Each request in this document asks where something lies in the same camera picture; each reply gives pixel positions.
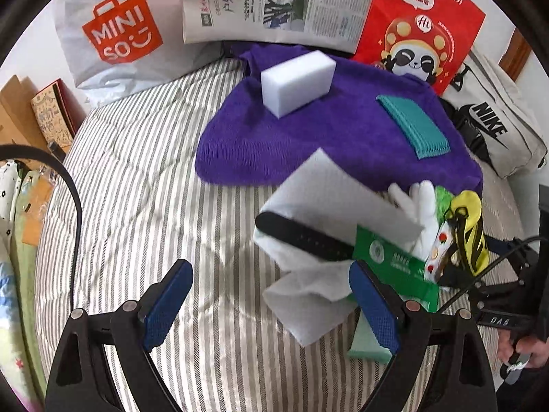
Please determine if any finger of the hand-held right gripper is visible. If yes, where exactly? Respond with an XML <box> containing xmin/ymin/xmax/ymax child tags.
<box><xmin>437</xmin><ymin>263</ymin><xmax>522</xmax><ymax>305</ymax></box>
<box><xmin>482</xmin><ymin>235</ymin><xmax>527</xmax><ymax>267</ymax></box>

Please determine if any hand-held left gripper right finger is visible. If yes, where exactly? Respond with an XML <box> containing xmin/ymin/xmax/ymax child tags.
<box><xmin>348</xmin><ymin>261</ymin><xmax>504</xmax><ymax>412</ymax></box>

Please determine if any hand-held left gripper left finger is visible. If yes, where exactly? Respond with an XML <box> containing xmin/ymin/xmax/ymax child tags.
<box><xmin>45</xmin><ymin>260</ymin><xmax>194</xmax><ymax>412</ymax></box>

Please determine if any yellow black tool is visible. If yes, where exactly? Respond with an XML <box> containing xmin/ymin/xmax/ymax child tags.
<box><xmin>442</xmin><ymin>191</ymin><xmax>490</xmax><ymax>276</ymax></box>

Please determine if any green foil packet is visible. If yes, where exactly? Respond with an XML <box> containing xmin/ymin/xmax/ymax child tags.
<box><xmin>352</xmin><ymin>224</ymin><xmax>441</xmax><ymax>313</ymax></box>

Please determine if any white strawberry print pouch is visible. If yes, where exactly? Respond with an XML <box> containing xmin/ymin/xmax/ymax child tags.
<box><xmin>424</xmin><ymin>220</ymin><xmax>456</xmax><ymax>285</ymax></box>

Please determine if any green tissue pack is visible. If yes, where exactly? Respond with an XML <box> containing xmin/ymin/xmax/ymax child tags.
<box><xmin>434</xmin><ymin>186</ymin><xmax>456</xmax><ymax>225</ymax></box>

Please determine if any white knit glove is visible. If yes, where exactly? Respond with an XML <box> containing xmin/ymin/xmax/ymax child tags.
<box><xmin>387</xmin><ymin>180</ymin><xmax>439</xmax><ymax>260</ymax></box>

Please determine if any long black perforated strap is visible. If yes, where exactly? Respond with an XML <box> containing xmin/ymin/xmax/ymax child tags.
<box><xmin>255</xmin><ymin>211</ymin><xmax>358</xmax><ymax>263</ymax></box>

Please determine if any white paper towel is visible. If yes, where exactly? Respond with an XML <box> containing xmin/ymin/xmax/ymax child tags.
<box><xmin>252</xmin><ymin>148</ymin><xmax>424</xmax><ymax>348</ymax></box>

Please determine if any person's right hand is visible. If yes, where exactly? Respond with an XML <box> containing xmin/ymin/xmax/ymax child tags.
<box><xmin>500</xmin><ymin>335</ymin><xmax>549</xmax><ymax>370</ymax></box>

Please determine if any light green cloth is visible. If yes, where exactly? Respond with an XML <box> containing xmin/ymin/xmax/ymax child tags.
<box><xmin>347</xmin><ymin>307</ymin><xmax>396</xmax><ymax>365</ymax></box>

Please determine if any striped bed sheet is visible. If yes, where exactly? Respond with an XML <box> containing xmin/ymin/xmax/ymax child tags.
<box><xmin>36</xmin><ymin>58</ymin><xmax>530</xmax><ymax>412</ymax></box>

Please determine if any white canvas bag black logo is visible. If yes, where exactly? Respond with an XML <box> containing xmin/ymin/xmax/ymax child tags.
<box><xmin>442</xmin><ymin>49</ymin><xmax>549</xmax><ymax>180</ymax></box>

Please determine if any teal ribbed cloth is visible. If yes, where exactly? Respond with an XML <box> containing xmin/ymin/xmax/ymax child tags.
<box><xmin>376</xmin><ymin>94</ymin><xmax>452</xmax><ymax>159</ymax></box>

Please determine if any colourful printed blanket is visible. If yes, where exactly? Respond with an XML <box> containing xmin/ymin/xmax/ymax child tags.
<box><xmin>0</xmin><ymin>159</ymin><xmax>57</xmax><ymax>398</ymax></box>

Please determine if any purple towel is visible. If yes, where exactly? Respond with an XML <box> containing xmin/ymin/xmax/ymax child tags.
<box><xmin>195</xmin><ymin>44</ymin><xmax>484</xmax><ymax>194</ymax></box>

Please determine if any wooden headboard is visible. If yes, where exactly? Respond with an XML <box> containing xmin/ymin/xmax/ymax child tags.
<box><xmin>499</xmin><ymin>29</ymin><xmax>533</xmax><ymax>83</ymax></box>

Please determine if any patterned cardboard box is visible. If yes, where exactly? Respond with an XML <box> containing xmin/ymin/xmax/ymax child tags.
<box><xmin>30</xmin><ymin>78</ymin><xmax>89</xmax><ymax>151</ymax></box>

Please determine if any red panda print paper bag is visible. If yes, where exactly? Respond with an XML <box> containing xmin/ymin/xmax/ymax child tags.
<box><xmin>351</xmin><ymin>0</ymin><xmax>487</xmax><ymax>96</ymax></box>

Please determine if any white sponge block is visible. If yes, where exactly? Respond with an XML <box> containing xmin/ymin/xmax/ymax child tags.
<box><xmin>260</xmin><ymin>50</ymin><xmax>337</xmax><ymax>118</ymax></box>

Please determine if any brown cardboard box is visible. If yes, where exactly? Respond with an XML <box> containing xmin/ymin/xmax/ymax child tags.
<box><xmin>0</xmin><ymin>75</ymin><xmax>50</xmax><ymax>159</ymax></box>

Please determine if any white shopping bag orange logo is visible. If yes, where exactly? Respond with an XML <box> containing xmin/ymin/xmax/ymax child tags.
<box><xmin>54</xmin><ymin>0</ymin><xmax>224</xmax><ymax>108</ymax></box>

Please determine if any newspaper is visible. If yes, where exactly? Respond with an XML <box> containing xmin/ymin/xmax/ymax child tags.
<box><xmin>179</xmin><ymin>0</ymin><xmax>383</xmax><ymax>54</ymax></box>

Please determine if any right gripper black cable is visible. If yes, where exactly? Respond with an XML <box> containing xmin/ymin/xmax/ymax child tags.
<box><xmin>436</xmin><ymin>235</ymin><xmax>542</xmax><ymax>315</ymax></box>

